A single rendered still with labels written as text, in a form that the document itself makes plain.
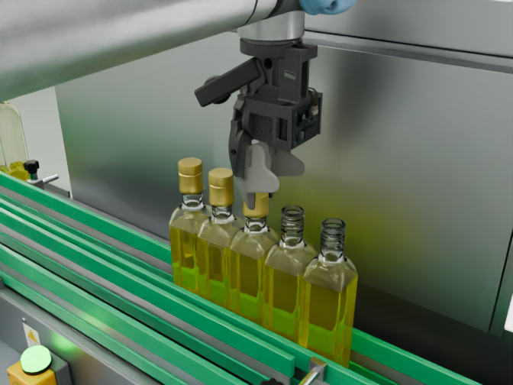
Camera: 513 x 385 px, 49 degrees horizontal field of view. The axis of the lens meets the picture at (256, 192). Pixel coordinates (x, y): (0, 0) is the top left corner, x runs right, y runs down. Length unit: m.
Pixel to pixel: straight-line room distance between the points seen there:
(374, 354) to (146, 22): 0.57
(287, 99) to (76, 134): 0.71
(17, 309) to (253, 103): 0.60
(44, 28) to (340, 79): 0.50
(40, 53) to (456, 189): 0.54
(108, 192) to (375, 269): 0.64
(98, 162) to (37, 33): 0.93
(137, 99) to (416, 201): 0.56
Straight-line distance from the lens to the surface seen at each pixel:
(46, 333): 1.01
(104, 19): 0.34
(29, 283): 1.03
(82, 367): 0.97
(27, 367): 0.98
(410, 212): 0.77
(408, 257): 0.81
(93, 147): 1.23
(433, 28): 0.70
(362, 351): 0.81
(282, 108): 0.63
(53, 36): 0.33
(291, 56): 0.62
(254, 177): 0.68
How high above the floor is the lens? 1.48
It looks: 27 degrees down
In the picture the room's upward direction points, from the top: straight up
